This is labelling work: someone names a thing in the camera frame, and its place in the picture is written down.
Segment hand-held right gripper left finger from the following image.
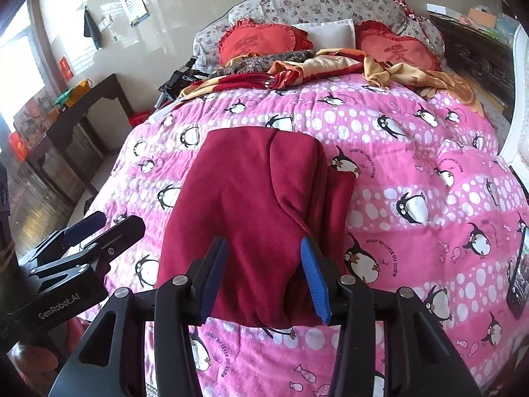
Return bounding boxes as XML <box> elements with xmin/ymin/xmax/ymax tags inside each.
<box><xmin>54</xmin><ymin>236</ymin><xmax>230</xmax><ymax>397</ymax></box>

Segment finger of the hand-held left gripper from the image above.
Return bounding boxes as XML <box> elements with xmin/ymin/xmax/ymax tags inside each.
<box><xmin>19</xmin><ymin>211</ymin><xmax>107</xmax><ymax>267</ymax></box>
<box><xmin>29</xmin><ymin>216</ymin><xmax>146</xmax><ymax>282</ymax></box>

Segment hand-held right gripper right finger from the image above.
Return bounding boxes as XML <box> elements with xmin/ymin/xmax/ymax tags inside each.
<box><xmin>300</xmin><ymin>237</ymin><xmax>482</xmax><ymax>397</ymax></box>

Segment dark red sweater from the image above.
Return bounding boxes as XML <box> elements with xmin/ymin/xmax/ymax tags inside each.
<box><xmin>156</xmin><ymin>129</ymin><xmax>357</xmax><ymax>328</ymax></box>

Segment red basket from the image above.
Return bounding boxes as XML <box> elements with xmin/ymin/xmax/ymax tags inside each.
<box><xmin>128</xmin><ymin>110</ymin><xmax>153</xmax><ymax>127</ymax></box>

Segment dark wooden table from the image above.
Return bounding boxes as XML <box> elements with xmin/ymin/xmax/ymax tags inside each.
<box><xmin>25</xmin><ymin>73</ymin><xmax>131</xmax><ymax>193</ymax></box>

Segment yellow green bundle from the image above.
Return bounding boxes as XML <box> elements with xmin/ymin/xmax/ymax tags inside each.
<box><xmin>56</xmin><ymin>79</ymin><xmax>92</xmax><ymax>108</ymax></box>

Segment pink penguin blanket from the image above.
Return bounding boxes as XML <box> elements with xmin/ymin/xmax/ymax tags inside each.
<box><xmin>85</xmin><ymin>76</ymin><xmax>529</xmax><ymax>397</ymax></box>

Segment black tripod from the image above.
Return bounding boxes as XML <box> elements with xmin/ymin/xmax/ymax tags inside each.
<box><xmin>155</xmin><ymin>56</ymin><xmax>207</xmax><ymax>108</ymax></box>

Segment dark hanging cloth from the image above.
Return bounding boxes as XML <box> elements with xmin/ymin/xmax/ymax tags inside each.
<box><xmin>84</xmin><ymin>7</ymin><xmax>101</xmax><ymax>50</ymax></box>

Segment black smartphone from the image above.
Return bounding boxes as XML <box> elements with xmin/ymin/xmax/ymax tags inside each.
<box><xmin>506</xmin><ymin>225</ymin><xmax>529</xmax><ymax>320</ymax></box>

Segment orange patterned cloth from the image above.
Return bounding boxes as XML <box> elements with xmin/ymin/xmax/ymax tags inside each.
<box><xmin>178</xmin><ymin>47</ymin><xmax>484</xmax><ymax>116</ymax></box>

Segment dark patterned cloth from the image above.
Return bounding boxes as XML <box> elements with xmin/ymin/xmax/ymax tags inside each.
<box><xmin>209</xmin><ymin>49</ymin><xmax>317</xmax><ymax>79</ymax></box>

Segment red heart pillow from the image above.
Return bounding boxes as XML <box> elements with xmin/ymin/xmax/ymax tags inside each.
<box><xmin>354</xmin><ymin>21</ymin><xmax>442</xmax><ymax>73</ymax></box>
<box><xmin>218</xmin><ymin>19</ymin><xmax>315</xmax><ymax>67</ymax></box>

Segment white pillow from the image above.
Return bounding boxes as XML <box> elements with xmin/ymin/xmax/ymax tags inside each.
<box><xmin>294</xmin><ymin>19</ymin><xmax>356</xmax><ymax>50</ymax></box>

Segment dark carved wooden cabinet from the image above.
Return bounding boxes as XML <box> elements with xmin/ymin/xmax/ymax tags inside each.
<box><xmin>430</xmin><ymin>13</ymin><xmax>517</xmax><ymax>120</ymax></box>

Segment red patterned cloth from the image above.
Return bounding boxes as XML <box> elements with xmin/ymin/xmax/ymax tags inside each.
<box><xmin>390</xmin><ymin>0</ymin><xmax>422</xmax><ymax>21</ymax></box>

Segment orange box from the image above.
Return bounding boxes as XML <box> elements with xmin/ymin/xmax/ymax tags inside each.
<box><xmin>469</xmin><ymin>8</ymin><xmax>497</xmax><ymax>29</ymax></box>

